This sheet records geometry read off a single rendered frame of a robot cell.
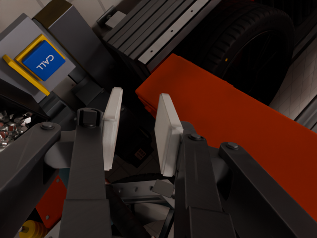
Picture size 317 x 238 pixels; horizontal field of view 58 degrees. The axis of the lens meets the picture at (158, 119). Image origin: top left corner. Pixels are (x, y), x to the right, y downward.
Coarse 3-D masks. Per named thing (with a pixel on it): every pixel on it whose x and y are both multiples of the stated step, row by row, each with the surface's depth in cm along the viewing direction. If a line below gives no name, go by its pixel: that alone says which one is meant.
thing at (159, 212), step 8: (136, 208) 87; (144, 208) 88; (152, 208) 87; (160, 208) 86; (168, 208) 81; (136, 216) 94; (144, 216) 95; (152, 216) 96; (160, 216) 97; (168, 216) 79; (144, 224) 102; (168, 224) 78; (112, 232) 94; (160, 232) 78; (168, 232) 78
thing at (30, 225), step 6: (30, 222) 84; (36, 222) 85; (24, 228) 82; (30, 228) 83; (36, 228) 83; (42, 228) 86; (48, 228) 88; (24, 234) 83; (30, 234) 82; (36, 234) 83; (42, 234) 85
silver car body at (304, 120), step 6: (312, 102) 113; (306, 108) 113; (312, 108) 112; (300, 114) 113; (306, 114) 112; (312, 114) 111; (294, 120) 113; (300, 120) 112; (306, 120) 111; (312, 120) 110; (306, 126) 110; (312, 126) 109
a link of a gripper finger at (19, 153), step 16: (32, 128) 13; (48, 128) 13; (16, 144) 11; (32, 144) 11; (48, 144) 12; (0, 160) 10; (16, 160) 10; (32, 160) 11; (0, 176) 9; (16, 176) 9; (32, 176) 11; (48, 176) 13; (0, 192) 8; (16, 192) 10; (32, 192) 11; (0, 208) 9; (16, 208) 10; (32, 208) 11; (0, 224) 9; (16, 224) 10
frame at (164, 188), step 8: (112, 184) 79; (120, 184) 78; (128, 184) 77; (136, 184) 76; (144, 184) 75; (152, 184) 74; (160, 184) 73; (168, 184) 72; (120, 192) 78; (128, 192) 76; (136, 192) 75; (144, 192) 74; (152, 192) 73; (160, 192) 72; (168, 192) 71; (128, 200) 79; (136, 200) 78; (144, 200) 78; (152, 200) 77; (160, 200) 77; (168, 200) 71; (56, 224) 79; (56, 232) 78
